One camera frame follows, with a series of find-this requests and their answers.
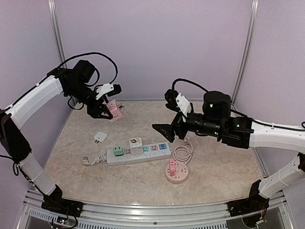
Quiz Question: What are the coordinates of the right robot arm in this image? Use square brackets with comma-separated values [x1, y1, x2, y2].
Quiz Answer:
[152, 89, 305, 212]

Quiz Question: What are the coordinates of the green cube plug adapter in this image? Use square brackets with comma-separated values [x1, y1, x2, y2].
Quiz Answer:
[112, 146, 124, 156]

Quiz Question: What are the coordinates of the aluminium front frame rail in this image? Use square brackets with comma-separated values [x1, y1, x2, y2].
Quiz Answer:
[16, 190, 293, 229]

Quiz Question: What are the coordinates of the pink round socket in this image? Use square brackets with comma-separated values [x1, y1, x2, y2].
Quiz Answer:
[164, 162, 189, 184]

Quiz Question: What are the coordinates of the left aluminium corner post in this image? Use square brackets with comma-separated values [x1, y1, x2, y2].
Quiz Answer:
[48, 0, 65, 62]

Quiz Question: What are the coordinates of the white cube adapter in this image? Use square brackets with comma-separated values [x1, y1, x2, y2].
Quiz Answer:
[129, 137, 143, 155]

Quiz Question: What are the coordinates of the pink cube socket adapter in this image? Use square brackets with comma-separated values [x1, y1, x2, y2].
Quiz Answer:
[106, 100, 123, 123]

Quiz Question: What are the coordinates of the pink plug adapter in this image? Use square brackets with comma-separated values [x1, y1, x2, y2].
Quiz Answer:
[169, 158, 175, 177]

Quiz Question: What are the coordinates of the white multicolour power strip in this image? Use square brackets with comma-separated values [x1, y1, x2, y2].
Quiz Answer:
[106, 142, 173, 167]

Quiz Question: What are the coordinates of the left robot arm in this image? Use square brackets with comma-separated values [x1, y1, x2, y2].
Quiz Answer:
[0, 60, 122, 212]

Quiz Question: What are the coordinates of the white small plug adapter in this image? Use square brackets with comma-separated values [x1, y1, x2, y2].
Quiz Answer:
[94, 132, 108, 143]

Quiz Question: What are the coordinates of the left black camera cable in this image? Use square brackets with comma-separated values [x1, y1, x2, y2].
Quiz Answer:
[47, 52, 119, 84]

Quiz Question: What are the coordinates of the white power strip cord plug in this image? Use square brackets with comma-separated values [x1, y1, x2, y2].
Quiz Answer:
[82, 155, 107, 166]

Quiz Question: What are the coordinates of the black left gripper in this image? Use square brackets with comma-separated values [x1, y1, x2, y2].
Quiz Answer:
[67, 82, 113, 119]

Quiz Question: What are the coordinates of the aluminium corner post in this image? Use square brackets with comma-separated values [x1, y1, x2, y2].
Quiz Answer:
[48, 0, 65, 62]
[232, 0, 259, 105]

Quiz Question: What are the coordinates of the right aluminium corner post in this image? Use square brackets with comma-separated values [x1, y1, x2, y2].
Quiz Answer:
[232, 0, 259, 105]

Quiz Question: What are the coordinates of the right black camera cable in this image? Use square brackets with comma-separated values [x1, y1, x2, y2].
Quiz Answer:
[172, 78, 209, 94]

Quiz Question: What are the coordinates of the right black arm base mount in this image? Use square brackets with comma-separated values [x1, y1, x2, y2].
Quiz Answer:
[227, 180, 269, 217]

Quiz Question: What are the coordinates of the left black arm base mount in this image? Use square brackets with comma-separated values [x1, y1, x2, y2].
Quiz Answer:
[41, 185, 84, 217]

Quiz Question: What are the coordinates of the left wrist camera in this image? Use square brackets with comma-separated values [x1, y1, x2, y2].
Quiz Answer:
[95, 83, 122, 100]

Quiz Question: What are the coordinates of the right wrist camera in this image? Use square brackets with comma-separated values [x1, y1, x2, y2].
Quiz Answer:
[164, 89, 193, 122]

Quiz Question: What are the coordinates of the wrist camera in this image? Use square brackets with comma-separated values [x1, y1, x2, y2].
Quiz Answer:
[164, 89, 193, 122]
[95, 83, 122, 100]

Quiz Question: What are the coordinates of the black camera cable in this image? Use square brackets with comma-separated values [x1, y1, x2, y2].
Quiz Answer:
[47, 52, 119, 84]
[172, 78, 209, 94]

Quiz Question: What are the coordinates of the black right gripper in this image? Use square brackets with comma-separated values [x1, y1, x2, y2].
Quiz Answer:
[152, 110, 223, 143]

